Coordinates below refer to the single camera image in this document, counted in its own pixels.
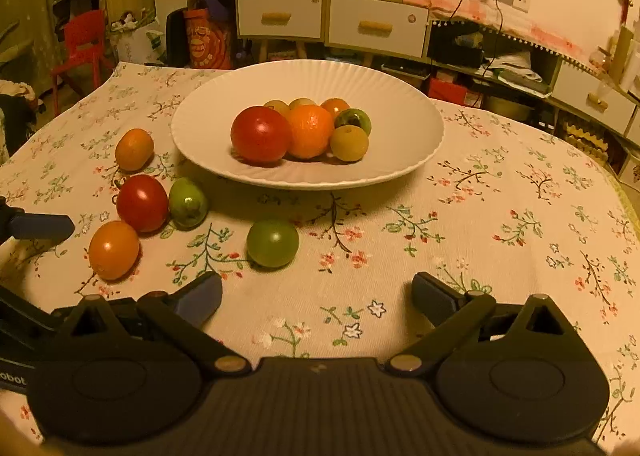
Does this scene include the orange mandarin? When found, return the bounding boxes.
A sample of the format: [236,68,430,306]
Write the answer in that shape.
[114,128,155,171]
[287,104,336,159]

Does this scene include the red tomato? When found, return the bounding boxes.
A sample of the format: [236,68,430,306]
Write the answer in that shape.
[230,106,293,167]
[116,174,170,233]

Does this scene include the egg carton stack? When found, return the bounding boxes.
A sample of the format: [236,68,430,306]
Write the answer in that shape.
[562,113,618,161]

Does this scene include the stack of papers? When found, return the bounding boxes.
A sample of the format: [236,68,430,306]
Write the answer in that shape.
[482,50,553,94]

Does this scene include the dark and beige cloth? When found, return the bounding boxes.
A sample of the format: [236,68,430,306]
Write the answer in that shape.
[0,80,43,164]

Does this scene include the white ribbed plate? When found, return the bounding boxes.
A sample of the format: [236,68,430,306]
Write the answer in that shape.
[171,60,445,191]

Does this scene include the wooden drawer cabinet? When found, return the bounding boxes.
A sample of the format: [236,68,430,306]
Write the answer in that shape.
[324,0,433,67]

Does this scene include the yellow tomato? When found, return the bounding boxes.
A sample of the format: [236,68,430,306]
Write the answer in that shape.
[329,125,370,163]

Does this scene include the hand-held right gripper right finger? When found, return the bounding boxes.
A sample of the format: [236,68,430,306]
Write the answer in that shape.
[384,272,589,378]

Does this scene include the black upright case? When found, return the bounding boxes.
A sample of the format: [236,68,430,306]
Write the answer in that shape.
[165,8,190,67]

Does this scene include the red box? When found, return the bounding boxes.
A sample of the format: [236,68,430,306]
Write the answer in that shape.
[427,77,471,106]

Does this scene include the floral tablecloth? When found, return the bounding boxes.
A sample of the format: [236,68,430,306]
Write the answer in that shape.
[0,60,640,456]

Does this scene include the white drawer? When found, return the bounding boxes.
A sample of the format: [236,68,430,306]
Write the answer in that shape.
[551,62,638,134]
[328,0,430,59]
[237,0,323,39]

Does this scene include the white patterned box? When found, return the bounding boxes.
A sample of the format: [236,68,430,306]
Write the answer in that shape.
[617,151,640,181]

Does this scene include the green tomato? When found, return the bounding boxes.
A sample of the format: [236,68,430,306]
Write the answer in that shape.
[168,178,209,229]
[334,108,372,137]
[246,219,300,269]

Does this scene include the white plastic bags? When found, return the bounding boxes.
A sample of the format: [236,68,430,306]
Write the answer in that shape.
[112,20,168,65]

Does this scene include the black appliance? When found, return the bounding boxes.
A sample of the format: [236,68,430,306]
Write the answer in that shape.
[429,24,486,69]

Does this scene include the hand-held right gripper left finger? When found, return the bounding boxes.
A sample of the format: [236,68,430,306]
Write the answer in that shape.
[47,271,251,379]

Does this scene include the red patterned barrel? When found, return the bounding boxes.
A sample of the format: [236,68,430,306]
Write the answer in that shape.
[182,8,233,70]

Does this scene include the pink patterned cloth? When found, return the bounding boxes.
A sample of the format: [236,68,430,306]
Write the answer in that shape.
[400,0,598,74]

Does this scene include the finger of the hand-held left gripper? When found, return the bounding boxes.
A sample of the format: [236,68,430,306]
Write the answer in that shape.
[0,199,76,243]
[0,285,72,345]

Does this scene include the red plastic chair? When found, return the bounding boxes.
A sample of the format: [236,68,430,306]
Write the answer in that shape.
[50,10,116,117]

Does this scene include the cardboard tube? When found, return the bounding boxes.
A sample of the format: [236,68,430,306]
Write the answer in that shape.
[612,26,633,81]

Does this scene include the orange tomato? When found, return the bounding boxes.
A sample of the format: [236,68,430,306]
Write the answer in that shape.
[88,220,141,281]
[320,98,351,121]

